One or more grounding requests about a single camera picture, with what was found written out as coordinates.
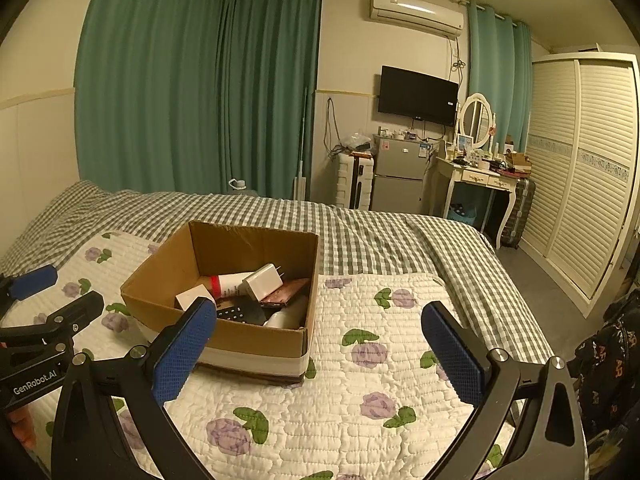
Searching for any cream louvred wardrobe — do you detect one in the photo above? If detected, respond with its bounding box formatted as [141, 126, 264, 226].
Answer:
[515, 51, 640, 316]

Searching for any grey checked bed sheet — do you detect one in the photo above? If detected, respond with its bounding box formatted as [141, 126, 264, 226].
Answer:
[0, 180, 553, 361]

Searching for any small white box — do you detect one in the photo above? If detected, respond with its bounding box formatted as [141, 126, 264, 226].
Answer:
[175, 285, 216, 311]

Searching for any light blue curtain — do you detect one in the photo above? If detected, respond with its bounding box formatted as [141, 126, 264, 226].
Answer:
[467, 4, 533, 156]

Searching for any dark checked suitcase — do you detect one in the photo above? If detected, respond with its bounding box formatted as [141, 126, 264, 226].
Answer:
[500, 177, 537, 250]

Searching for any white ribbed suitcase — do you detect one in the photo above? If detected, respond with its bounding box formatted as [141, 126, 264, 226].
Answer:
[336, 152, 375, 209]

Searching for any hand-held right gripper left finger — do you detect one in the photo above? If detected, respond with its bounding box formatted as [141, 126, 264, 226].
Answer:
[51, 297, 217, 480]

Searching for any teal curtain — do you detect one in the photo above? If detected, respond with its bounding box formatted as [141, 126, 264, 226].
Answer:
[74, 0, 323, 201]

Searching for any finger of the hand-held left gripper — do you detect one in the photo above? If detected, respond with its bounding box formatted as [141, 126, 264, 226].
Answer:
[0, 290, 106, 356]
[0, 266, 58, 311]

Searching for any white mop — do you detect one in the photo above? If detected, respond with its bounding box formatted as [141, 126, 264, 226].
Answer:
[291, 87, 312, 198]

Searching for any white floral quilt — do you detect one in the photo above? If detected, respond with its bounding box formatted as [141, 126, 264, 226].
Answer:
[0, 232, 516, 480]

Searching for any white vanity table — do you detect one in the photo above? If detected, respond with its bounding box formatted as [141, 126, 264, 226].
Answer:
[430, 152, 523, 248]

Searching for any black remote control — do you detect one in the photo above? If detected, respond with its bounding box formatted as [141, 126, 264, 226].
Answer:
[215, 297, 268, 328]

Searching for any person's left hand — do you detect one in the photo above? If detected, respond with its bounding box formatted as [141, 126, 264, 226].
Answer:
[11, 407, 35, 443]

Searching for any white charger adapter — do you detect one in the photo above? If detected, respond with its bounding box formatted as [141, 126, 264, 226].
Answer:
[239, 263, 287, 303]

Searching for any white bottle with red cap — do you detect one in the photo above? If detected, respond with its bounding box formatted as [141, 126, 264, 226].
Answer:
[197, 271, 257, 298]

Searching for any clear plastic bag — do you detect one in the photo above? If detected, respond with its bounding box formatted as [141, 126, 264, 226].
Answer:
[340, 132, 373, 153]

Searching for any pink floral packet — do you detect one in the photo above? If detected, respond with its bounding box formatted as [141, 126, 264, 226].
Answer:
[260, 277, 311, 308]

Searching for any silver fridge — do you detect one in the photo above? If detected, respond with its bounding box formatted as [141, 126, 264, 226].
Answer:
[370, 135, 435, 216]

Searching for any cardboard box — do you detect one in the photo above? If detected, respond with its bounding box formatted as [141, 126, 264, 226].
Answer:
[120, 220, 321, 386]

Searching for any hanging cable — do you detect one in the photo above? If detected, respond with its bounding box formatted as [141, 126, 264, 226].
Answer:
[322, 97, 343, 153]

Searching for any white air conditioner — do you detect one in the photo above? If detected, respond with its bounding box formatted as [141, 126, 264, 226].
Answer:
[370, 0, 465, 37]

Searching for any black wall television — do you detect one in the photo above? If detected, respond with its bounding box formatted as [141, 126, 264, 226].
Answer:
[377, 65, 459, 128]

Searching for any dark printed clothing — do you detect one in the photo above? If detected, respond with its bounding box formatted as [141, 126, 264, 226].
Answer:
[570, 290, 640, 461]

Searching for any oval vanity mirror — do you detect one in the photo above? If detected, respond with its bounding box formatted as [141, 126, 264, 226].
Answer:
[459, 92, 493, 150]

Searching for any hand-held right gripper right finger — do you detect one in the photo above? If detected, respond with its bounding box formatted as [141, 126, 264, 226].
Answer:
[421, 301, 588, 480]

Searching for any white plug-in night light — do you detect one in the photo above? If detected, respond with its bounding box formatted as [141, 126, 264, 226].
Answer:
[262, 295, 310, 330]

